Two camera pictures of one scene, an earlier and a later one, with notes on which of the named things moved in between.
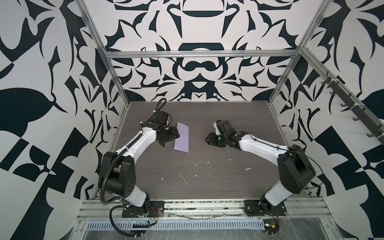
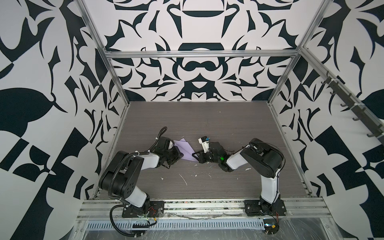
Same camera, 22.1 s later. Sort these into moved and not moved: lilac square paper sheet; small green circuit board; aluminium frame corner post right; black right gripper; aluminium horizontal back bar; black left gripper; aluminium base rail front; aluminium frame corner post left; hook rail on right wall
Moved: lilac square paper sheet; black left gripper; black right gripper
Not moved: hook rail on right wall; aluminium frame corner post left; aluminium base rail front; small green circuit board; aluminium frame corner post right; aluminium horizontal back bar
